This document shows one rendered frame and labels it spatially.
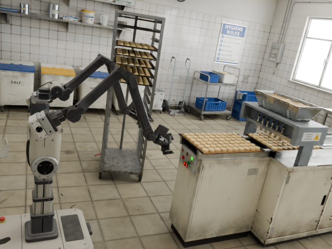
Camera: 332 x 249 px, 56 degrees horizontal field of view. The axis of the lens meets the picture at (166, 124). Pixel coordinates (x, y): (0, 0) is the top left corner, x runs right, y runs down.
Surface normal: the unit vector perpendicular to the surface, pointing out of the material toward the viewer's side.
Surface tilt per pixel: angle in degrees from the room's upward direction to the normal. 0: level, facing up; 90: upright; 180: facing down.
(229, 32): 90
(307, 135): 90
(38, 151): 101
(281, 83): 90
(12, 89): 88
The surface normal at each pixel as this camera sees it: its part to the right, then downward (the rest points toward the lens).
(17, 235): 0.15, -0.94
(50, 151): 0.38, 0.51
